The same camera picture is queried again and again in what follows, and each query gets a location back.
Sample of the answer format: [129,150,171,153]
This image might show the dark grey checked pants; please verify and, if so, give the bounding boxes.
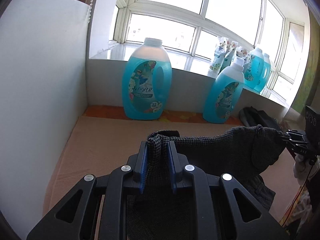
[125,123,288,240]

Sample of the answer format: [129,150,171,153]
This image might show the white gloved hand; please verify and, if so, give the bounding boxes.
[293,154,310,186]

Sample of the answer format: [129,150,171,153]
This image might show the folded dark clothes stack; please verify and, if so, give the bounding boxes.
[239,107,281,131]

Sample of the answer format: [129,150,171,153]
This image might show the far blue bottle on windowsill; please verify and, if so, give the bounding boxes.
[254,53,271,93]

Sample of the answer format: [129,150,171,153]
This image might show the blue bottle on windowsill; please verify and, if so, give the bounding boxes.
[254,53,271,93]
[244,48,264,89]

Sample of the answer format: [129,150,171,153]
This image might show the pile of light clothes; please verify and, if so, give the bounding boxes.
[280,186,312,230]

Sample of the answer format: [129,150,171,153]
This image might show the pink towel mat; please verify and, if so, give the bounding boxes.
[43,116,298,220]

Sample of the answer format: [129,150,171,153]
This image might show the white refill pouch left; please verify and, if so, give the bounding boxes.
[209,37,230,73]

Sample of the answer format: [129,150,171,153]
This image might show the white refill pouch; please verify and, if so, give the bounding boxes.
[209,37,230,73]
[220,41,238,72]

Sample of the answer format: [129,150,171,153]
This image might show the white refill pouch right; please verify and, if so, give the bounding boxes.
[220,41,238,72]

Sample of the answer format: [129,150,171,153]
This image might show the large blue detergent bottle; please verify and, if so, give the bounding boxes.
[121,38,172,120]

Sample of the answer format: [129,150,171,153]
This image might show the black camera box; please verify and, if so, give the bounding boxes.
[305,106,320,155]

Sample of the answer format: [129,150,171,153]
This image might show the black cable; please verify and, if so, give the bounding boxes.
[281,163,316,225]

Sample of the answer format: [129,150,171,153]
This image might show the yellow green wall painting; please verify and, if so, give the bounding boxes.
[291,10,319,115]

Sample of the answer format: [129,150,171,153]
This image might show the white window frame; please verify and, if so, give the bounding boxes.
[109,0,310,105]

